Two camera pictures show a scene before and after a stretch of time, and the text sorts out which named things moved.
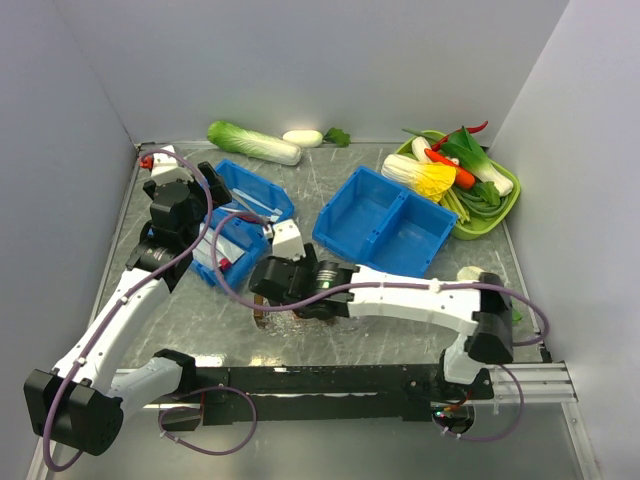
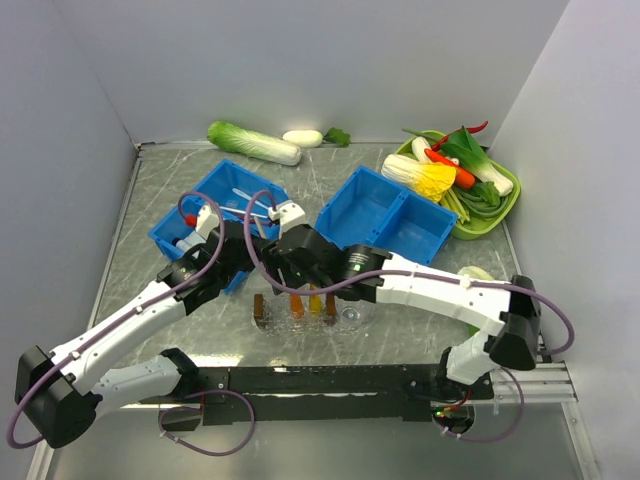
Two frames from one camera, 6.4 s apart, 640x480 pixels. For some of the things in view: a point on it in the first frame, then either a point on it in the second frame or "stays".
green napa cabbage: x=233 y=139 stays
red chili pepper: x=473 y=130 stays
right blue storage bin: x=374 y=222 stays
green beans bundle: x=479 y=207 stays
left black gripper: x=219 y=192 -> x=248 y=265
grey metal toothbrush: x=271 y=218 -> x=260 y=227
